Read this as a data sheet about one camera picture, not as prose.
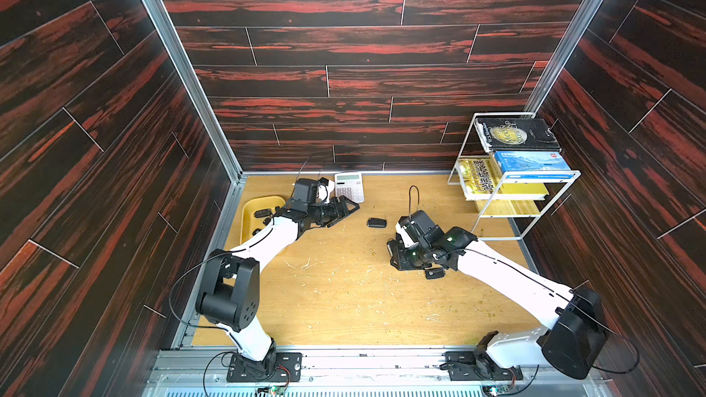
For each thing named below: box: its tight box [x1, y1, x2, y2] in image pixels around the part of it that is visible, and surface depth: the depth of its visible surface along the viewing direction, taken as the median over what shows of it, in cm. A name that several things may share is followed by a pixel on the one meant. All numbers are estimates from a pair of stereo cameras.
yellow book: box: [458, 157, 550, 196], surface depth 93 cm
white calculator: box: [334, 172, 365, 204], surface depth 117 cm
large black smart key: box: [366, 217, 388, 228], surface depth 106 cm
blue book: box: [493, 150, 574, 180], surface depth 78 cm
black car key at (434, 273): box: [424, 268, 446, 280], surface depth 92 cm
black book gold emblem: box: [474, 116, 562, 152], surface depth 84 cm
